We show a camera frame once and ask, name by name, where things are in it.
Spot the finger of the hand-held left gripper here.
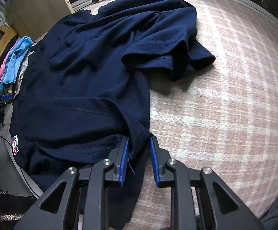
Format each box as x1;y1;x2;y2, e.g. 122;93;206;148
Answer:
0;93;12;106

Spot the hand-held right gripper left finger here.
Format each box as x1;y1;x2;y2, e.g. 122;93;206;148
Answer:
14;136;130;230

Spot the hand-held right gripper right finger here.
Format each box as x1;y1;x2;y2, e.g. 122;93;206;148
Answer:
149;136;265;230

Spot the navy blue t-shirt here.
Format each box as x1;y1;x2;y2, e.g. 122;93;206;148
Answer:
9;0;216;224

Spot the pink garment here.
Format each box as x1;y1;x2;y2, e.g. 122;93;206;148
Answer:
0;42;19;83

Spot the light blue striped garment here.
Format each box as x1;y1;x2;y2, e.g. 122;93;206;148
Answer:
0;36;34;93

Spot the light wooden board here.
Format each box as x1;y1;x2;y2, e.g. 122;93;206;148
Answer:
5;0;76;42

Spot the pink plaid blanket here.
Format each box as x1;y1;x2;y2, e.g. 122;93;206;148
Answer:
90;0;278;224

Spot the black sequined sweater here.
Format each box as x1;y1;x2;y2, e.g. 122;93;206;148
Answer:
0;186;32;230

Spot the orange wooden frame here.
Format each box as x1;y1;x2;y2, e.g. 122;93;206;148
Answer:
0;26;19;77

